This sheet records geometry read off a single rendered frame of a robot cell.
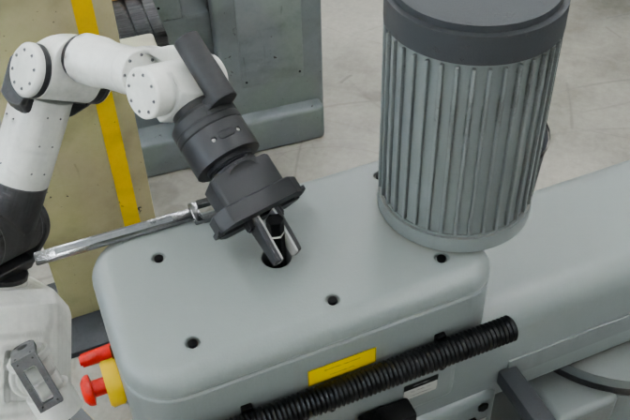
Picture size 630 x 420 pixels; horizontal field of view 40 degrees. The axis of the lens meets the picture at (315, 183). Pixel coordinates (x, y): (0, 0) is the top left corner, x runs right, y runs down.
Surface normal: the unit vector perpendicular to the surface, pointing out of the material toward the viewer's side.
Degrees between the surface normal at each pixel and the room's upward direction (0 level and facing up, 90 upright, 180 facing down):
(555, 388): 0
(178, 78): 35
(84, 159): 90
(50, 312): 58
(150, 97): 73
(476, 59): 90
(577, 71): 0
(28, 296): 28
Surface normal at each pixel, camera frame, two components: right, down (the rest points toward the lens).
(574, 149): -0.03, -0.75
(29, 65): -0.63, 0.00
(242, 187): 0.28, -0.39
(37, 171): 0.69, 0.44
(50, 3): 0.39, 0.60
